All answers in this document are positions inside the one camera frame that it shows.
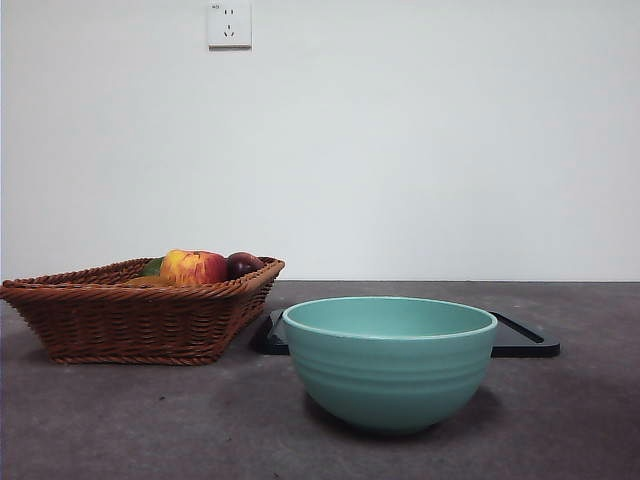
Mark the dark purple fruit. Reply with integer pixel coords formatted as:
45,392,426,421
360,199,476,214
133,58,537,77
225,251,265,281

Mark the teal ribbed bowl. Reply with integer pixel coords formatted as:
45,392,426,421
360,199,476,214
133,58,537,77
281,295,500,435

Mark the red yellow apple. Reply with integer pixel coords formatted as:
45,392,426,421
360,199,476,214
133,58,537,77
159,249,230,287

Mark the dark rectangular tray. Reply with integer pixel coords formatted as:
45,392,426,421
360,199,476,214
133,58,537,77
248,308,562,358

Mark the white wall power socket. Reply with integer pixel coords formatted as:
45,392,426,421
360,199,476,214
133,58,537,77
208,0,253,51

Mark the brown wicker basket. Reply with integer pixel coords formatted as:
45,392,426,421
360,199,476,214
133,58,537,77
0,256,286,366

